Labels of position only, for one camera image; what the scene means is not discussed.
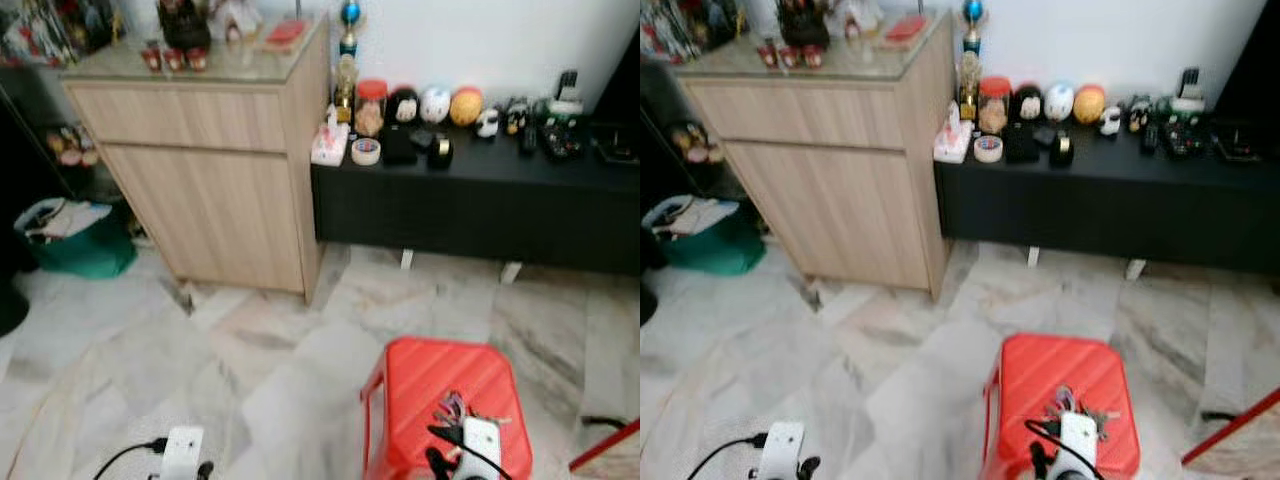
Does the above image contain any bunch of keys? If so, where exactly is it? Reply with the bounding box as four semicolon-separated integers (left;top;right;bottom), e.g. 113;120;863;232
432;391;512;433
1042;387;1122;441

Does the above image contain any red plastic stool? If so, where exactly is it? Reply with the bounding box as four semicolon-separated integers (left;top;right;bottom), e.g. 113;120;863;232
361;337;534;480
982;333;1142;480

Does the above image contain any red-edged wooden board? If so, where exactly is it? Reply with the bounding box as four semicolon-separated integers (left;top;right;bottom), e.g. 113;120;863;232
569;417;641;480
1181;387;1280;480

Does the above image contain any green bag with papers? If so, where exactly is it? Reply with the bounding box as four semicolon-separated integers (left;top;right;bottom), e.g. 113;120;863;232
642;194;767;277
14;196;139;280

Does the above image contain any black low console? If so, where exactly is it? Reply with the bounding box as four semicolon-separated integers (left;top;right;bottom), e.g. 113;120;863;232
935;120;1280;277
312;122;641;277

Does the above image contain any light wooden cabinet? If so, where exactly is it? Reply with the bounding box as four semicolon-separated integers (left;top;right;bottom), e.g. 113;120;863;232
62;18;332;302
675;14;957;300

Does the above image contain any black box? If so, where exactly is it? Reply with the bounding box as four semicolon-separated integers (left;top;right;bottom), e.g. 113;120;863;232
379;124;419;167
1002;122;1042;165

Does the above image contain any pink tissue pack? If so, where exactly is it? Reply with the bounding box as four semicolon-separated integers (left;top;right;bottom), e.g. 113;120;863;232
933;104;974;165
310;107;352;167

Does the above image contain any red-lidded glass jar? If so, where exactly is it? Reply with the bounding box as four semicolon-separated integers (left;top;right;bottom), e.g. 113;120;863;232
977;76;1012;137
354;79;389;139

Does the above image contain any black round figurine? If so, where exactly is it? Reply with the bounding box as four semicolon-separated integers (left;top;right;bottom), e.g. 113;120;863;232
1009;84;1045;124
386;86;422;127

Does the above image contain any orange round figurine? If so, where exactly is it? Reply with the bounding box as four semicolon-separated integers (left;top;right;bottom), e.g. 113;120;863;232
449;86;486;128
1073;84;1108;126

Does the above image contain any white round figurine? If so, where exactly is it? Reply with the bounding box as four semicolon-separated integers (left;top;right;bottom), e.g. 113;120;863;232
1043;82;1077;123
420;86;454;125

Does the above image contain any gold trophy with blue ball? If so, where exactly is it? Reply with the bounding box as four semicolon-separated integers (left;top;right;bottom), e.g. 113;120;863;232
959;0;987;122
334;0;364;123

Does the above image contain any dark basket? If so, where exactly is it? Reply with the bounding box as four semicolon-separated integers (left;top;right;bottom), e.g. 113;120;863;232
777;0;832;49
157;0;214;52

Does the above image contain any red flat box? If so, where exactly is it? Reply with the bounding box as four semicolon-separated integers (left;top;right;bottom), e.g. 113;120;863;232
264;19;310;52
884;14;929;49

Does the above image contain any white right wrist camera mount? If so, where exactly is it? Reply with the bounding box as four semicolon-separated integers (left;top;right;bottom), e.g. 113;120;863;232
461;417;502;480
1059;411;1100;473

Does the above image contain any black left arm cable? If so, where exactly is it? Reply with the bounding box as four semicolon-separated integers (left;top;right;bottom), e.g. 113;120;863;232
687;432;768;480
94;437;168;480

